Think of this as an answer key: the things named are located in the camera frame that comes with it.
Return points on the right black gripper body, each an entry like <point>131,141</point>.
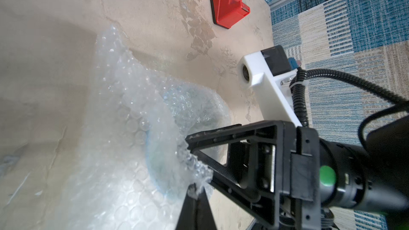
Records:
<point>296,174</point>

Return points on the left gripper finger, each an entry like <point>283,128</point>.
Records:
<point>196,213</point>

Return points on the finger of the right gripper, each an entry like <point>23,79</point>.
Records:
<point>247,179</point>
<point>263,131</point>

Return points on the clear bubble wrap sheet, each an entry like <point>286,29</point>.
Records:
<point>111,187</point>

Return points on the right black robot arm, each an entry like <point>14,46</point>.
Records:
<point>374,179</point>

